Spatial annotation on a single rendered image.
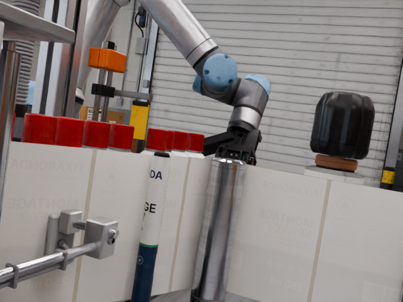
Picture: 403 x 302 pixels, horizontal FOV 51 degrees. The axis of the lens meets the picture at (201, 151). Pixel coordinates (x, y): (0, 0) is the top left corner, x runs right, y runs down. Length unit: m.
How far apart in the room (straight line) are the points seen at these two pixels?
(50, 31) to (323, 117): 0.43
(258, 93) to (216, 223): 0.66
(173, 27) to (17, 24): 0.73
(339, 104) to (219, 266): 0.29
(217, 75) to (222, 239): 0.53
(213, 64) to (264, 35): 4.33
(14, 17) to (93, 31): 0.88
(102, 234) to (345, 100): 0.40
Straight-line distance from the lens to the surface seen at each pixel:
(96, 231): 0.35
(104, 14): 1.13
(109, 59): 0.67
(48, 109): 0.69
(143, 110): 0.67
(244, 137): 1.02
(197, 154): 0.80
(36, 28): 0.26
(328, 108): 0.62
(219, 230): 0.45
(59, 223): 0.37
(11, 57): 0.28
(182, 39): 0.96
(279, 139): 5.00
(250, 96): 1.06
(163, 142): 0.67
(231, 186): 0.44
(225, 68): 0.92
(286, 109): 5.01
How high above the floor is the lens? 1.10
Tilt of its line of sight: 3 degrees down
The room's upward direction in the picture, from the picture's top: 9 degrees clockwise
